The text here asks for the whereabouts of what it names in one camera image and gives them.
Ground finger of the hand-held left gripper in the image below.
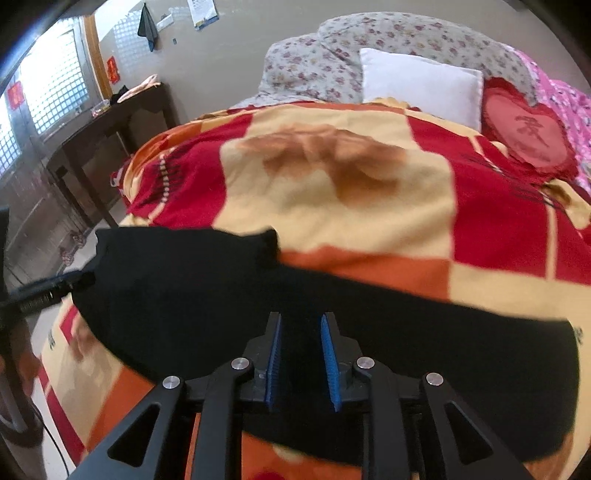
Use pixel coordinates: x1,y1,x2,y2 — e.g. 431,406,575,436
0,269,96,317

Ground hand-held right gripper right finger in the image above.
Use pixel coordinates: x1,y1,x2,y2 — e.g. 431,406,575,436
321,312,533,480

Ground black pants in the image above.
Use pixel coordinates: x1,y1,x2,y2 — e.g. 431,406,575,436
71,226,581,463

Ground pink printed quilt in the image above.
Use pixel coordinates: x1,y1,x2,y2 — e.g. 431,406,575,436
512,46,591,192

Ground white pillow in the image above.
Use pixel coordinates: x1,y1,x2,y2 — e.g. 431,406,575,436
359,47,484,130

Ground red yellow printed blanket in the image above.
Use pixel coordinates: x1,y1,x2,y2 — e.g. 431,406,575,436
39,98,591,480

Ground person's clothing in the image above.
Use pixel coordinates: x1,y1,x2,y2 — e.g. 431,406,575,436
0,318,48,480

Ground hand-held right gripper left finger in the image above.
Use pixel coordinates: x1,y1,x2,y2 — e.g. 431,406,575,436
67,312,282,480

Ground red heart-shaped pillow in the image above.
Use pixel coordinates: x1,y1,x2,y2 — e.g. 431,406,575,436
480,76,580,185

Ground floral grey quilt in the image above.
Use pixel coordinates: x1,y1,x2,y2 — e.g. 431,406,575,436
230,13,539,110

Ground lattice window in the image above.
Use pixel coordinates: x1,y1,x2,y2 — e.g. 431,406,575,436
0,27,92,178

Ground dark hanging cloth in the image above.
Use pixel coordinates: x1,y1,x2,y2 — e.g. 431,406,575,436
137,3,158,52

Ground pink cloth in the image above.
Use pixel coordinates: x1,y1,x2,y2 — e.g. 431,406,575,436
117,75,162,103

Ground wall calendar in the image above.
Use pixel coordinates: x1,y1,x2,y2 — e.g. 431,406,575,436
187,0,218,31

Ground dark wooden table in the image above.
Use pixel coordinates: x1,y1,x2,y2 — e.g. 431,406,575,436
45,82,180,230

